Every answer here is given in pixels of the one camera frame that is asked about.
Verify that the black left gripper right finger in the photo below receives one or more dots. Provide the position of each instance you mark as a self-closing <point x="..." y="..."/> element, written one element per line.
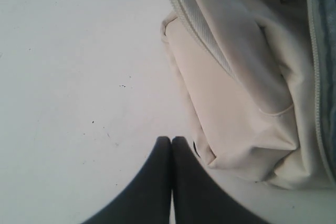
<point x="197" y="198"/>

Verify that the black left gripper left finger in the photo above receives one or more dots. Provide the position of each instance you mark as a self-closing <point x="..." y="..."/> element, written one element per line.
<point x="147" y="198"/>

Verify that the beige duffel bag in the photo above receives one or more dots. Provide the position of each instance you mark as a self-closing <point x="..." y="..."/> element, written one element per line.
<point x="258" y="78"/>

